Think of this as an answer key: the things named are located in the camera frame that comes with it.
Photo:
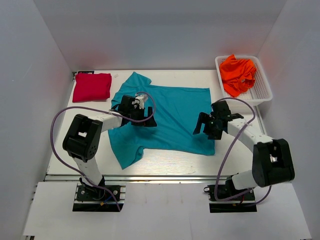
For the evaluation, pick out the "folded red t-shirt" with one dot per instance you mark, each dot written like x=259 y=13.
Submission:
x=92 y=87

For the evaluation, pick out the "aluminium table edge rail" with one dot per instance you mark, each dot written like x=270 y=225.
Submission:
x=171 y=179

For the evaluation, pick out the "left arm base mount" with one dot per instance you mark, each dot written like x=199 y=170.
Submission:
x=89 y=198

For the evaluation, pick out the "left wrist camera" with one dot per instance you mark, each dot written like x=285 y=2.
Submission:
x=139 y=101

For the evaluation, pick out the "white plastic basket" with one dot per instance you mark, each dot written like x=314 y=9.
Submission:
x=260 y=92

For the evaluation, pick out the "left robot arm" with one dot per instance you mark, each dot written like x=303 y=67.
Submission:
x=83 y=136

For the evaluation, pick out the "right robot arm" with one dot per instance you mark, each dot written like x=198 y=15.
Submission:
x=271 y=158

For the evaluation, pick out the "teal t-shirt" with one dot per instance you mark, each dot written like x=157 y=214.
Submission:
x=176 y=115

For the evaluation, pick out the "orange t-shirt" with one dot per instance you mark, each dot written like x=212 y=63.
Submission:
x=237 y=75

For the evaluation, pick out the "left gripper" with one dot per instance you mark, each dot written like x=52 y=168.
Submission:
x=150 y=123

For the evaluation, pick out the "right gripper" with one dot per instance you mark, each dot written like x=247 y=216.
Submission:
x=205 y=118

